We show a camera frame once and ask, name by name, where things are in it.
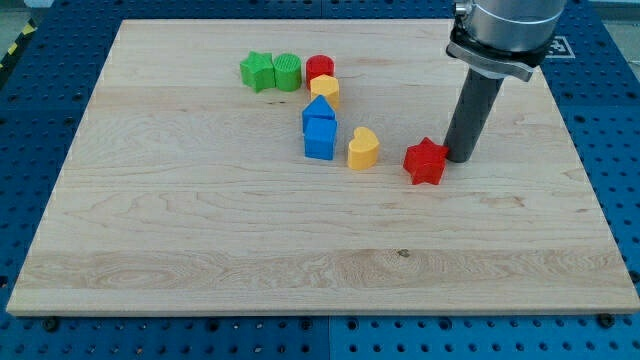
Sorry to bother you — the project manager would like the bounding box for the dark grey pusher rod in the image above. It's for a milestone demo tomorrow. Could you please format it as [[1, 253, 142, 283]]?
[[443, 69, 504, 163]]

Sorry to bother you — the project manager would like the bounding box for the black wrist mount plate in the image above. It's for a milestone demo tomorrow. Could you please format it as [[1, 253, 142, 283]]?
[[446, 23, 546, 82]]

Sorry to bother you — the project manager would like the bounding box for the red star block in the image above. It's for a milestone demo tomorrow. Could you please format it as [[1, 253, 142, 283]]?
[[403, 137, 449, 185]]

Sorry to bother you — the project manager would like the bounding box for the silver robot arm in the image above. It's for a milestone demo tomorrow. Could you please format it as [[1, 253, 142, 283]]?
[[444, 0, 566, 163]]

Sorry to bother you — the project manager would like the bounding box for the yellow heart block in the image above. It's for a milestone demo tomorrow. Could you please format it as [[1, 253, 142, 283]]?
[[347, 127, 380, 170]]

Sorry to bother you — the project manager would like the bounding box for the green star block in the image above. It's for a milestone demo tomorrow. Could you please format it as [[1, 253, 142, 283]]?
[[240, 51, 276, 93]]

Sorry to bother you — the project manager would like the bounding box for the white fiducial marker tag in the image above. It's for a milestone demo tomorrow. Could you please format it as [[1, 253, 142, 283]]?
[[546, 35, 575, 59]]

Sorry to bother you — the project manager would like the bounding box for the yellow hexagon block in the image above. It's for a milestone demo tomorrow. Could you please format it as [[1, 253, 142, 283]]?
[[310, 75, 340, 110]]

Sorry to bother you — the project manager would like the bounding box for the blue triangle block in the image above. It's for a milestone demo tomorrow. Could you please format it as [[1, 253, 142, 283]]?
[[301, 95, 336, 133]]

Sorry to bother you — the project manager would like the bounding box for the red cylinder block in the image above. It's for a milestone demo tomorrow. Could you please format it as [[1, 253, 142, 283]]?
[[305, 54, 335, 89]]

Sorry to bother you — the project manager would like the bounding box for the blue cube block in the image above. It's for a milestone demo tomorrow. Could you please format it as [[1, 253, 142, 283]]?
[[304, 118, 338, 160]]

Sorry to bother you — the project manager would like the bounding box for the green cylinder block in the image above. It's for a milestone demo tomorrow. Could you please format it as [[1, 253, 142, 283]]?
[[273, 53, 301, 92]]

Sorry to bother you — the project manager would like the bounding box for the black right board screw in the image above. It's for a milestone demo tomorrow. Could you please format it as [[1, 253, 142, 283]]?
[[596, 313, 616, 329]]

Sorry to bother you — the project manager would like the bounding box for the black board screw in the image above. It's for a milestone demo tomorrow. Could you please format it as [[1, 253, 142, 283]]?
[[596, 313, 616, 329], [41, 317, 60, 333]]

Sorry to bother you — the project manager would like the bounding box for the light wooden board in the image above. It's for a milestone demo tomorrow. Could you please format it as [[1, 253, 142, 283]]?
[[7, 20, 639, 317]]

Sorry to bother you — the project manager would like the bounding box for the yellow black hazard tape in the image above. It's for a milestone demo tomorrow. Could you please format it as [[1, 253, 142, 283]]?
[[1, 18, 38, 72]]

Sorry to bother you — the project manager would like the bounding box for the black left board screw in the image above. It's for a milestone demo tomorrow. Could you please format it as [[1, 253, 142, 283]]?
[[41, 317, 60, 333]]

